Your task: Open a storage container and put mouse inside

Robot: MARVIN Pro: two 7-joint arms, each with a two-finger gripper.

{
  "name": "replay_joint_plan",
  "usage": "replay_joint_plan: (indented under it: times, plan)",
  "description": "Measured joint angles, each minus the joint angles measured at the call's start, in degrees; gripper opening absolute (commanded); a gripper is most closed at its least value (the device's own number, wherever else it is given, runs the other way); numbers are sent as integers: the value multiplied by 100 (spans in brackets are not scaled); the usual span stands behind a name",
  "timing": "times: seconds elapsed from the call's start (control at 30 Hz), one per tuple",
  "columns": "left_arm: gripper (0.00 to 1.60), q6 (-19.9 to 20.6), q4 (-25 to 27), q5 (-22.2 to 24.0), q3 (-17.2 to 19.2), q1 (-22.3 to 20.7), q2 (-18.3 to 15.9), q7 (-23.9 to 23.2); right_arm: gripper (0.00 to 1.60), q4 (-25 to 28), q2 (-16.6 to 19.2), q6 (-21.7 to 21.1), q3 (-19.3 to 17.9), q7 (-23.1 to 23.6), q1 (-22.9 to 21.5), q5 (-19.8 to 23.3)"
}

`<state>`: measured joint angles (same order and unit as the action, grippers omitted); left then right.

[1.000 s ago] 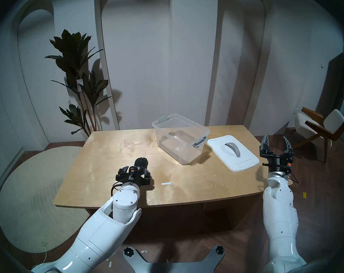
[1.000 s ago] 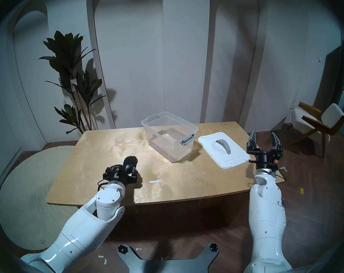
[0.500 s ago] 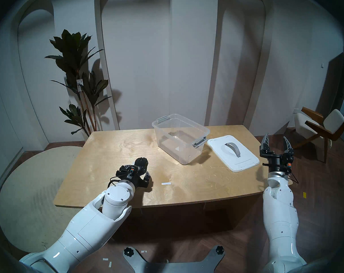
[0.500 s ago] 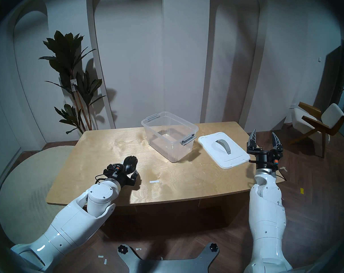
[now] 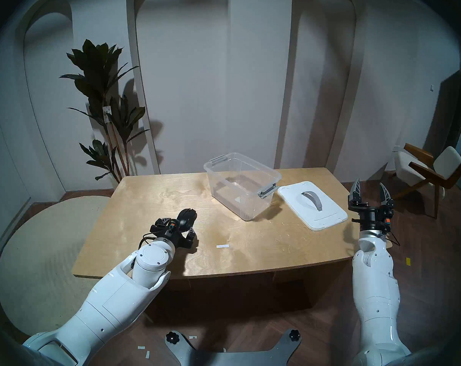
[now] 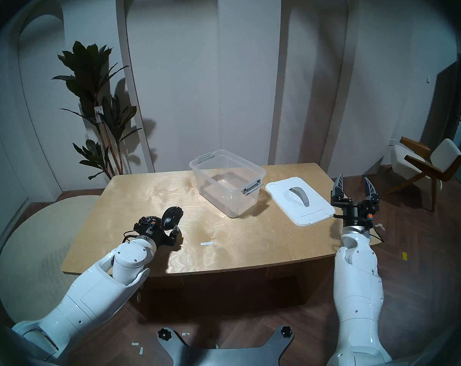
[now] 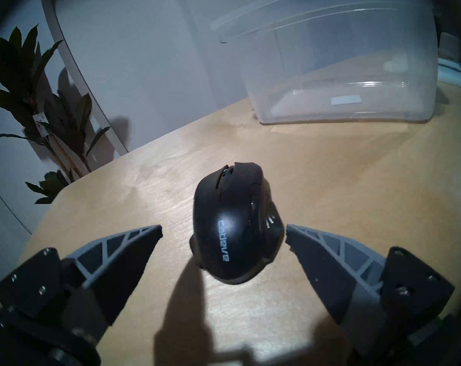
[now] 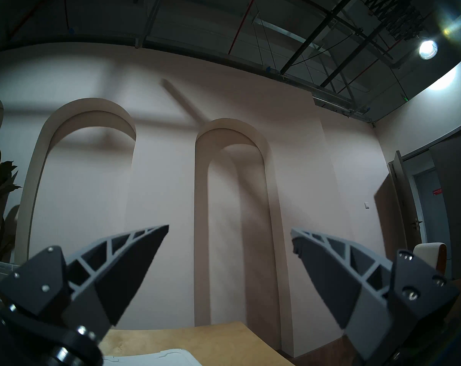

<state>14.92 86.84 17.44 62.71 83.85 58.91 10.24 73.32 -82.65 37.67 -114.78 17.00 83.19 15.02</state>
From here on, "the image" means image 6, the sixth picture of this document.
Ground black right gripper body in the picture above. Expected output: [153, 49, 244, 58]
[330, 197, 380, 231]

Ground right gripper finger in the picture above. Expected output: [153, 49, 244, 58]
[332, 173, 345, 200]
[364, 177, 380, 203]

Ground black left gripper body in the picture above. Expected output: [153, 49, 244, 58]
[133, 216, 176, 248]

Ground black computer mouse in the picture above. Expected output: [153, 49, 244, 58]
[161, 206, 184, 230]

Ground white lid with grey handle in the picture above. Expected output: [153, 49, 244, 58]
[266, 177, 336, 228]

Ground clear plastic storage container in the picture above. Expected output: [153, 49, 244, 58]
[189, 149, 267, 218]

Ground dark open door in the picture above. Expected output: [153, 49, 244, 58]
[446, 55, 461, 179]

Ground wooden armchair with white cushions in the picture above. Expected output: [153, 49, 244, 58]
[387, 136, 461, 212]

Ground light wooden table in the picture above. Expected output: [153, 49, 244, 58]
[61, 163, 383, 305]

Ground round beige rug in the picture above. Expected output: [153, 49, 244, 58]
[0, 196, 101, 324]

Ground tall green potted plant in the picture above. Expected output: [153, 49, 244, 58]
[51, 40, 143, 181]

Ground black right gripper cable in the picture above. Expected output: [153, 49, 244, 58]
[368, 224, 386, 243]

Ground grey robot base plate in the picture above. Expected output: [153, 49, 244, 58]
[157, 325, 294, 366]

